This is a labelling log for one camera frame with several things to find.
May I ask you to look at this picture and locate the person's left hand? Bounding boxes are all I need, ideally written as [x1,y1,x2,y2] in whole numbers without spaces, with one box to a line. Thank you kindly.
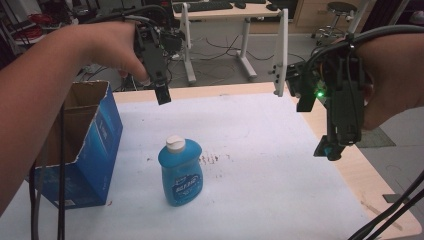
[71,21,150,85]

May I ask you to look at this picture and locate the blue cardboard box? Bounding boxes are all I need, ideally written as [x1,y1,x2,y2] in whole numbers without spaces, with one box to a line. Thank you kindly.
[34,80,124,210]

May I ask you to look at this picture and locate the black cable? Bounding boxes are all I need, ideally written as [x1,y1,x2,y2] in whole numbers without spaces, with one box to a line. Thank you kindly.
[347,169,424,240]
[28,159,42,240]
[363,188,424,240]
[57,101,67,240]

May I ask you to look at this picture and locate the blue detergent bottle white cap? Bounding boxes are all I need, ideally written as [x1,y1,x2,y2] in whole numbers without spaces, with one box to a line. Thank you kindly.
[157,134,205,208]

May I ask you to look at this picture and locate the white table mat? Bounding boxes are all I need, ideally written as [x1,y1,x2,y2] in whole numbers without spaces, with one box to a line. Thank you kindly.
[0,91,372,240]

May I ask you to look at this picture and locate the black floor cables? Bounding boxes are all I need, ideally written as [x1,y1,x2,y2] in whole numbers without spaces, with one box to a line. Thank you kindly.
[198,34,308,64]

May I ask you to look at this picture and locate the black keyboard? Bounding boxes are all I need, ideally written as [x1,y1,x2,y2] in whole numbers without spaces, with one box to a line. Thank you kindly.
[181,1,235,14]

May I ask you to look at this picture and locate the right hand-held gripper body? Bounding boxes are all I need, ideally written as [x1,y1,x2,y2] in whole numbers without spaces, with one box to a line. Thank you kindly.
[285,52,367,147]

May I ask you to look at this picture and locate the person's right hand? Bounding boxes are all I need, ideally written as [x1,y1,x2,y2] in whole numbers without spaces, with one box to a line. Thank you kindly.
[355,32,424,131]

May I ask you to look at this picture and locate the black round stool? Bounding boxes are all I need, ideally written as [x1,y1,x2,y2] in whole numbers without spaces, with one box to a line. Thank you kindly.
[311,1,359,47]

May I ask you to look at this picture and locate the white-legged wooden desk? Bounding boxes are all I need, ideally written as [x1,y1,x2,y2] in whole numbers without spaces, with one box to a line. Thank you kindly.
[171,0,290,98]

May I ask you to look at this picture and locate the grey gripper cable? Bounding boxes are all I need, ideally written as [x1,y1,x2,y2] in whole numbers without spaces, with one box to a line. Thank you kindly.
[305,24,424,69]
[83,4,169,28]

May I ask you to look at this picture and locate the red cable coil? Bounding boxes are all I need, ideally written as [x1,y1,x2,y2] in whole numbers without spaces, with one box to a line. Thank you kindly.
[12,12,45,42]

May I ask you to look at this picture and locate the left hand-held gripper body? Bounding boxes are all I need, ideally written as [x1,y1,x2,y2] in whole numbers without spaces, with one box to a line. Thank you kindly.
[133,24,186,89]

